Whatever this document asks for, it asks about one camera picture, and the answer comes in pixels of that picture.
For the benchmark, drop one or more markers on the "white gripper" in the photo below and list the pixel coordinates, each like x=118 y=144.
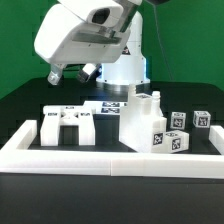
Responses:
x=64 y=38

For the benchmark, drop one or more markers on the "white chair back part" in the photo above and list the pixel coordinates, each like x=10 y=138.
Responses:
x=57 y=116

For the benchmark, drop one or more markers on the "white chair seat part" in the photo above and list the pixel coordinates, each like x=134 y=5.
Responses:
x=142 y=126

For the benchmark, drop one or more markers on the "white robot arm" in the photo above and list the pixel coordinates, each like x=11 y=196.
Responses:
x=130 y=67

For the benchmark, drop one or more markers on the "white sheet with tags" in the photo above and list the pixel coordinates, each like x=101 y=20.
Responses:
x=105 y=107

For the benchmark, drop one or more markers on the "small tagged white cube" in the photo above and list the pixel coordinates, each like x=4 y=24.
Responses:
x=178 y=120
x=201 y=119

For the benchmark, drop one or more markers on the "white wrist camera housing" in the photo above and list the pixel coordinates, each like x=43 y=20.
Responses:
x=115 y=14

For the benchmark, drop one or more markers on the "white U-shaped border frame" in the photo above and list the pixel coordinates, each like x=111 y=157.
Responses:
x=17 y=157

